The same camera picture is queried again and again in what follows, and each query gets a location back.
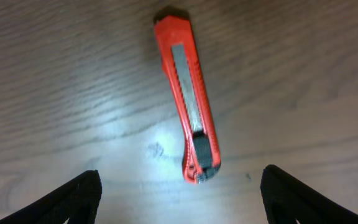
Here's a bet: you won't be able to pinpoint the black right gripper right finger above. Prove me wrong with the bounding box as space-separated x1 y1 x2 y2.
260 164 358 224

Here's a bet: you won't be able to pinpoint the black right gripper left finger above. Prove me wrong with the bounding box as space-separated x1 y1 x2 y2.
0 170 102 224

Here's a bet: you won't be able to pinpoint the red utility knife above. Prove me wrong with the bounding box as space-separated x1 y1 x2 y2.
154 16 221 184

